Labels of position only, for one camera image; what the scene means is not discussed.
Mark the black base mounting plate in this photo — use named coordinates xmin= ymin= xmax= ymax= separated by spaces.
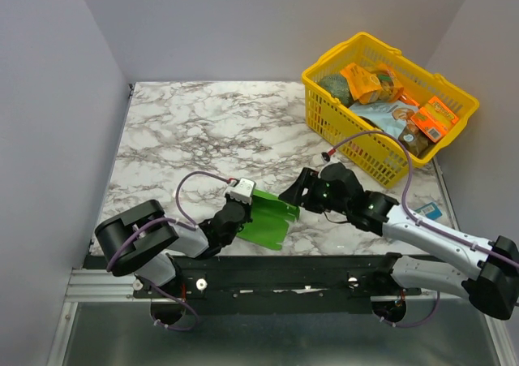
xmin=83 ymin=252 xmax=422 ymax=316

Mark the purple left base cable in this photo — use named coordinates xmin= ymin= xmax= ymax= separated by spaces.
xmin=141 ymin=280 xmax=200 ymax=333

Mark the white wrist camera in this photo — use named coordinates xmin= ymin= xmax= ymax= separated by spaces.
xmin=320 ymin=153 xmax=331 ymax=163
xmin=224 ymin=178 xmax=256 ymax=205

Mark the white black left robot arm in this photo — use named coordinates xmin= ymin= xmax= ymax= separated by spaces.
xmin=94 ymin=198 xmax=252 ymax=297

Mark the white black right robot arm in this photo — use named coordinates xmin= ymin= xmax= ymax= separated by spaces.
xmin=278 ymin=163 xmax=518 ymax=321

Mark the yellow plastic shopping basket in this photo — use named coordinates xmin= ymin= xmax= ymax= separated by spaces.
xmin=302 ymin=32 xmax=479 ymax=188

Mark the aluminium frame rail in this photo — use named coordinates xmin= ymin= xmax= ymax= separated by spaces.
xmin=65 ymin=269 xmax=134 ymax=303

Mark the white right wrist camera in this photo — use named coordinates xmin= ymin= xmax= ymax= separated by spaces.
xmin=320 ymin=153 xmax=331 ymax=163

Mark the teal small card packet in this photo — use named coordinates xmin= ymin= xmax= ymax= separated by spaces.
xmin=415 ymin=202 xmax=443 ymax=221

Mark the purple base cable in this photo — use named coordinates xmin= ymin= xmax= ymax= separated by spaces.
xmin=141 ymin=280 xmax=200 ymax=333
xmin=379 ymin=292 xmax=441 ymax=329

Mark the light blue snack bag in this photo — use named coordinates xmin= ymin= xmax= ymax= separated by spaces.
xmin=350 ymin=101 xmax=418 ymax=143

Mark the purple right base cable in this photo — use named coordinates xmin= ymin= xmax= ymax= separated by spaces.
xmin=379 ymin=292 xmax=441 ymax=329

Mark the green paper box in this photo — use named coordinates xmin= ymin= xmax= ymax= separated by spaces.
xmin=238 ymin=190 xmax=300 ymax=251

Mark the orange cracker box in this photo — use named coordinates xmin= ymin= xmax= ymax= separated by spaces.
xmin=411 ymin=97 xmax=459 ymax=143

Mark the orange snack bag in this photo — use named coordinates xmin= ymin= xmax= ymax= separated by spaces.
xmin=340 ymin=62 xmax=404 ymax=105

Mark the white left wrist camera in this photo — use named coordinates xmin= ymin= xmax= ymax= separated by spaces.
xmin=224 ymin=178 xmax=256 ymax=205

